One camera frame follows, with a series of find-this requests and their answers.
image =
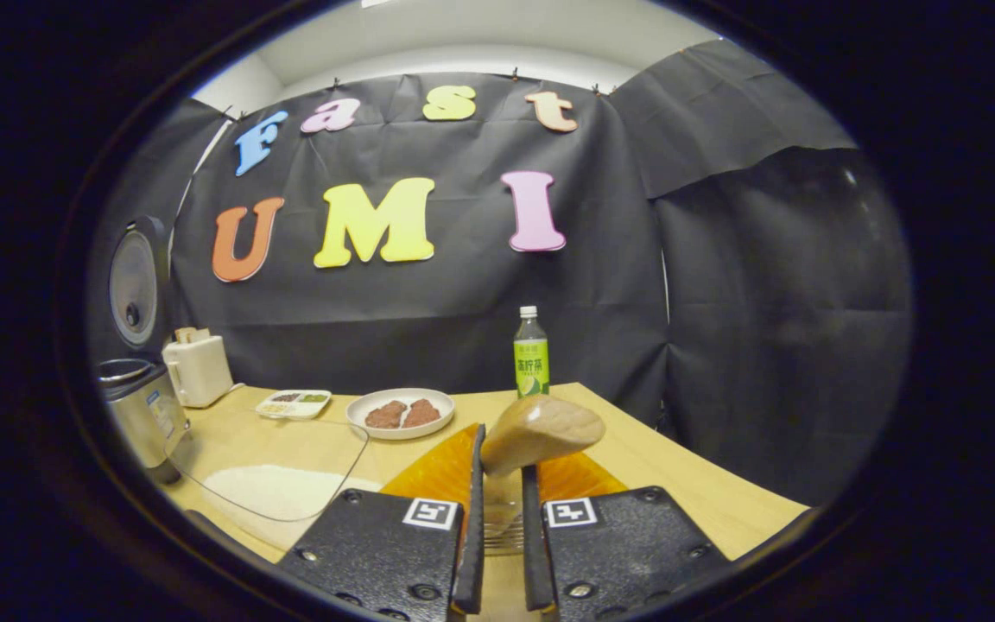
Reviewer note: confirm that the green tea bottle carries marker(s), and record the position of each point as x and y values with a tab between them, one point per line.
531	363

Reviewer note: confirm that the black rice cooker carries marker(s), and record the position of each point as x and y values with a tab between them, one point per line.
139	415

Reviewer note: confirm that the wooden spoon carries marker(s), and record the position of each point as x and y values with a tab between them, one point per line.
541	428

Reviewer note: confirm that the white toaster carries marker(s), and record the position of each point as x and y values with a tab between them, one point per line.
199	371

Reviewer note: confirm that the white round plate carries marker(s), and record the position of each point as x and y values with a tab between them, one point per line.
359	415

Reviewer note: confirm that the clear rice container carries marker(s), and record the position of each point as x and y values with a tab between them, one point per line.
273	492

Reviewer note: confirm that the white divided bean dish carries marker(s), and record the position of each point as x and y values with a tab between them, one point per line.
293	404

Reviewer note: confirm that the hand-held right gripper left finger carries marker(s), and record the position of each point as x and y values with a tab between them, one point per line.
377	553

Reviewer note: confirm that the brown meat piece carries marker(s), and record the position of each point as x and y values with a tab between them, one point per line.
386	415
421	413

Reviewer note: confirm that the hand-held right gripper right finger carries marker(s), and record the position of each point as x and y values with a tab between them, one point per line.
627	553

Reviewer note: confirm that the brown bread slice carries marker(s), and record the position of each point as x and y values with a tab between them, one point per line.
191	334

